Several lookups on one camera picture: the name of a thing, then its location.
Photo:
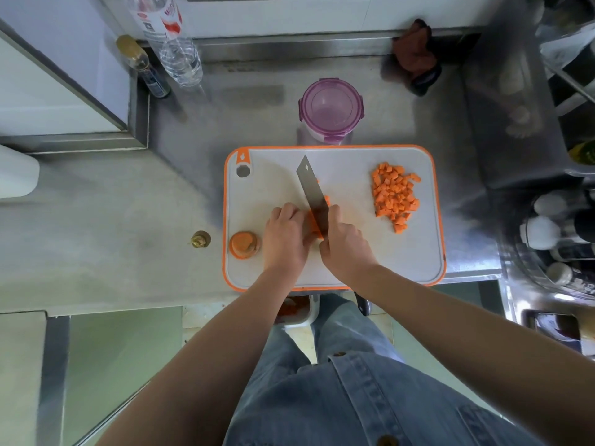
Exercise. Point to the white and black bag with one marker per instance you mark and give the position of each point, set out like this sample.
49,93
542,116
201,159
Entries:
572,46

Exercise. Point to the white orange-rimmed cutting board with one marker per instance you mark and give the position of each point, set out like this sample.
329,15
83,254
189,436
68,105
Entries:
409,255

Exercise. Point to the brown carrot top stub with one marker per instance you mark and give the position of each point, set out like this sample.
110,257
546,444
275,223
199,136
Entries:
201,239

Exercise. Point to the white waste bin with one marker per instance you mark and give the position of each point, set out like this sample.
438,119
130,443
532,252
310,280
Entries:
315,313

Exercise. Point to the brown-centred carrot end slice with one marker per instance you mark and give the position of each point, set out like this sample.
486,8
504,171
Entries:
244,242

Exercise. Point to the blue denim trousers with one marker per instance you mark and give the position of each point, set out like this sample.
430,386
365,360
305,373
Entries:
344,329

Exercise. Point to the blue denim shirt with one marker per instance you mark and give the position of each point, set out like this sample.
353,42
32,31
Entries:
372,404

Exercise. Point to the person's right hand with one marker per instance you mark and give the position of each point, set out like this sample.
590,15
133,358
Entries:
346,253

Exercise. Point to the pale green cabinet front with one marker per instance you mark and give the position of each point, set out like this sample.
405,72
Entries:
121,353
437,366

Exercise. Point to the yellow-capped sauce bottle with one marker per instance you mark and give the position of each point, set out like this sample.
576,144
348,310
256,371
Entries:
585,153

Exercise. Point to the black rectangular device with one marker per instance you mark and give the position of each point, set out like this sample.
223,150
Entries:
553,327

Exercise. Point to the person's left forearm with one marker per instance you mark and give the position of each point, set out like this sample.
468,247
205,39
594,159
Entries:
200,371

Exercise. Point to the person's right forearm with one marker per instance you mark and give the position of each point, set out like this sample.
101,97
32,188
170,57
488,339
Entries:
488,343

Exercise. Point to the purple lidded container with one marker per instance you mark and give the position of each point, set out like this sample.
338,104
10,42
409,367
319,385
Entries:
331,106

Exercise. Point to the person's left hand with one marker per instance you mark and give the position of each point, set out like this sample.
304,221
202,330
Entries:
286,239

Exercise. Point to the clear round basin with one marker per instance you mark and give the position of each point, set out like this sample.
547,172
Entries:
518,269

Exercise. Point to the pile of diced carrot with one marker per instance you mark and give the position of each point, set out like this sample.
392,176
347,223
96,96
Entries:
395,195

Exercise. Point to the group of seasoning bottles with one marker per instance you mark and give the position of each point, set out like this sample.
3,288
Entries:
539,232

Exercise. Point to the small gold-capped bottle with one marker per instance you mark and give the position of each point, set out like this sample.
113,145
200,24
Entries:
155,83

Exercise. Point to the clear plastic water bottle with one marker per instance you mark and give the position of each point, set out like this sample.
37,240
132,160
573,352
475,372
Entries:
181,64

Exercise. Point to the dark red cloth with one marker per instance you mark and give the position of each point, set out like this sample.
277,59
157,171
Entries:
413,51

